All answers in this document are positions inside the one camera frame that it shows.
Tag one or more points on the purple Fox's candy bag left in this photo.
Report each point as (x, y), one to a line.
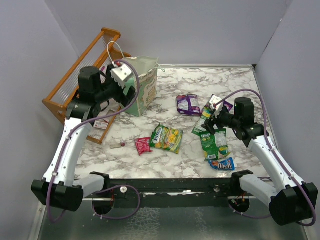
(188, 104)

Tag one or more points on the pink red snack packet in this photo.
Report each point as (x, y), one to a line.
(143, 145)

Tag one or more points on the green yellow Fox's spring tea bag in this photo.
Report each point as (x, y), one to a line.
(166, 138)

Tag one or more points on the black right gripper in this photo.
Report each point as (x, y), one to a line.
(209, 125)

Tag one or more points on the green paper gift bag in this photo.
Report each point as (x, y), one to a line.
(147, 70)

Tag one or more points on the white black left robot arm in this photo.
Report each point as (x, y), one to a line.
(58, 187)

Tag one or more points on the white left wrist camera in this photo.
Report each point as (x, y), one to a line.
(121, 74)

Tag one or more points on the green candy bag back side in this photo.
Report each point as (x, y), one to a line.
(215, 147)

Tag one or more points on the black front mounting rail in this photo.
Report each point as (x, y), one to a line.
(167, 193)

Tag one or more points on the purple fox's candy bag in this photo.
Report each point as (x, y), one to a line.
(188, 104)
(228, 103)

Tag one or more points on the blue M&M's packet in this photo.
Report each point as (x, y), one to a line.
(223, 165)

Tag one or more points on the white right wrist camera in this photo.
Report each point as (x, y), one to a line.
(217, 106)

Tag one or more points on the small beige eraser block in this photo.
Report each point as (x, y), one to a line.
(115, 146)

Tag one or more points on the green Fox's bag under gripper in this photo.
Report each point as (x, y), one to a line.
(198, 129)

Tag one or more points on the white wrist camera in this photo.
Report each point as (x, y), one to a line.
(121, 74)
(217, 106)

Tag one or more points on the red white small card box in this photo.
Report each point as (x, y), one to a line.
(101, 124)

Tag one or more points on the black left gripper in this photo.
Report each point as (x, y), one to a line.
(122, 98)

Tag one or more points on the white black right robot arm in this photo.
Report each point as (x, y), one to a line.
(290, 199)

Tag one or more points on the wooden rack with clear slats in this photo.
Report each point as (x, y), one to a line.
(96, 55)

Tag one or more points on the purple Fox's candy bag right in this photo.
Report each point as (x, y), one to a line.
(228, 103)

